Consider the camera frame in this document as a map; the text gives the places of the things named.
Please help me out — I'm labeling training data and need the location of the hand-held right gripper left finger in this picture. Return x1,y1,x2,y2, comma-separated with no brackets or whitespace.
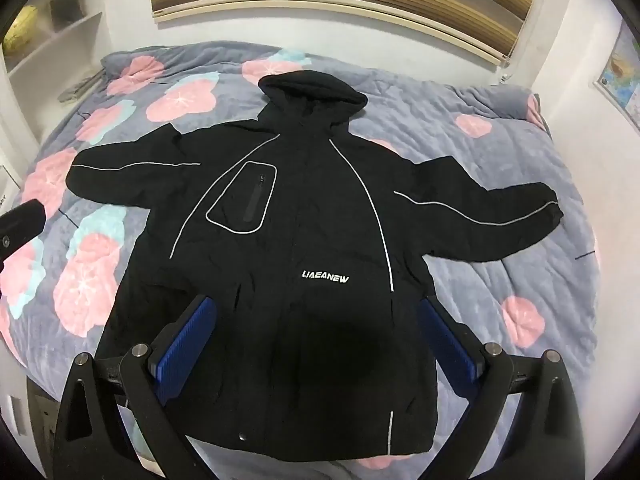
52,294,221,480

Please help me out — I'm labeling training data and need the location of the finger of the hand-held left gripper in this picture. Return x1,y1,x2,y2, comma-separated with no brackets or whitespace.
0,199,49,273

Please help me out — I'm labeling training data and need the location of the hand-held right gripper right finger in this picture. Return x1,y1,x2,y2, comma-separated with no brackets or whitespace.
417,296,588,480

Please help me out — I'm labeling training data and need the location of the black hooded jacket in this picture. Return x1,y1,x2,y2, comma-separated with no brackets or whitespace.
67,71,563,460

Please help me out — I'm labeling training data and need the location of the yellow globe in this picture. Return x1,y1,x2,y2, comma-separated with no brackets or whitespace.
2,5,41,56

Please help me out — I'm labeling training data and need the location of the grey floral blanket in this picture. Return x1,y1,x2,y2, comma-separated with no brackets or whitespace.
0,42,601,480

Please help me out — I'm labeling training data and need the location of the white wall shelf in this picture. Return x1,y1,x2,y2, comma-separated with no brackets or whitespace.
0,0,103,126

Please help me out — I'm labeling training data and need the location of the blind pull cord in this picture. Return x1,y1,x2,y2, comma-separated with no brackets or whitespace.
500,35,517,83

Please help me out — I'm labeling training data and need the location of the wall map poster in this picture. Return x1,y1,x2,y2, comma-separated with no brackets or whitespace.
594,22,640,136

